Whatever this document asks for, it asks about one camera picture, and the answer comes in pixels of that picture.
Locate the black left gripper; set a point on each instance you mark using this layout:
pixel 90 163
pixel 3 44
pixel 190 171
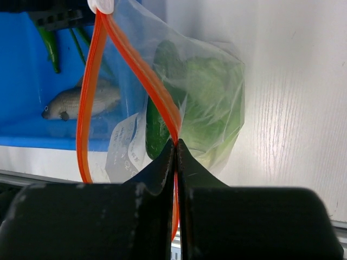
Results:
pixel 52 14

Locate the clear zip bag orange zipper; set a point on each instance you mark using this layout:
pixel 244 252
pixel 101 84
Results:
pixel 179 87

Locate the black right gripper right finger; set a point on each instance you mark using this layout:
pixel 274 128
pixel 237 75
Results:
pixel 234 222

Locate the dark green toy cucumber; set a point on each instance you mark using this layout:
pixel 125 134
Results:
pixel 163 120

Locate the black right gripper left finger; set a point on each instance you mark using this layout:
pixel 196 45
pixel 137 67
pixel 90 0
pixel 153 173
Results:
pixel 132 220

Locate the small green toy pepper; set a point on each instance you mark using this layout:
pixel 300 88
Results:
pixel 50 42

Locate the aluminium frame rail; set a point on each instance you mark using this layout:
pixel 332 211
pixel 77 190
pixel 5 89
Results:
pixel 133 221

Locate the toy napa cabbage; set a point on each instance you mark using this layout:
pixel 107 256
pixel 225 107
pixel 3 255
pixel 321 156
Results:
pixel 214 110

